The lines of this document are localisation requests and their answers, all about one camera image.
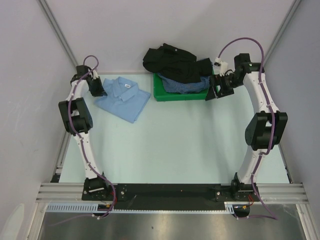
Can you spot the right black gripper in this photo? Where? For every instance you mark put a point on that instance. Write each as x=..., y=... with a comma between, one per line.
x=217, y=80

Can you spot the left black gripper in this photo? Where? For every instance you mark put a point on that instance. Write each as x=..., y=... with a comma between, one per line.
x=100, y=92

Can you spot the light blue long sleeve shirt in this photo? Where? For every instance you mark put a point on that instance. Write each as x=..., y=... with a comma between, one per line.
x=123, y=99

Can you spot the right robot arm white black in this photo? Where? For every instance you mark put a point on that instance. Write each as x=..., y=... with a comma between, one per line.
x=266, y=127

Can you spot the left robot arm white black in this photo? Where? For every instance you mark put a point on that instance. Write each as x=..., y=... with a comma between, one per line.
x=78, y=121

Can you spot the black long sleeve shirt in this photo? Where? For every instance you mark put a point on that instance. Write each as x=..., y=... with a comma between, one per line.
x=176, y=64

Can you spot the dark blue checked shirt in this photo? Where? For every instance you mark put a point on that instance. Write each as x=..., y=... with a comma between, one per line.
x=172, y=86

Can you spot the green plastic bin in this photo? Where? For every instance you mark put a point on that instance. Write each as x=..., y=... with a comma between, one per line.
x=161, y=95

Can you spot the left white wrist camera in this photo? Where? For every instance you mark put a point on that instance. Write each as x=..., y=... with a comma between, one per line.
x=94, y=75

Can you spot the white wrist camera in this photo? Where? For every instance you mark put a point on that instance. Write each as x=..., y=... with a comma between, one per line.
x=94, y=75
x=221, y=66

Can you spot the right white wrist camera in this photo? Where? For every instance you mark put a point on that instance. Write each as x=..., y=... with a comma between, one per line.
x=221, y=66

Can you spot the left aluminium corner post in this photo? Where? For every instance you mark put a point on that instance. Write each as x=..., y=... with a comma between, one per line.
x=49, y=15

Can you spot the aluminium corner post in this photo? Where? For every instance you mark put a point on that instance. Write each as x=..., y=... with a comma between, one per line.
x=49, y=15
x=281, y=30

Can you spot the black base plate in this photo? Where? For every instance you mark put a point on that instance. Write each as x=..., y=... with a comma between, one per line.
x=172, y=197

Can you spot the aluminium frame rail front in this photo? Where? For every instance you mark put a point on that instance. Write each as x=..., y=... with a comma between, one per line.
x=273, y=193

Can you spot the right aluminium corner post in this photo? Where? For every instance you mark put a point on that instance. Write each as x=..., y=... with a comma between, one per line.
x=281, y=30

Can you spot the white slotted cable duct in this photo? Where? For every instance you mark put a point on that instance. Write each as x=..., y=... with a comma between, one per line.
x=72, y=207

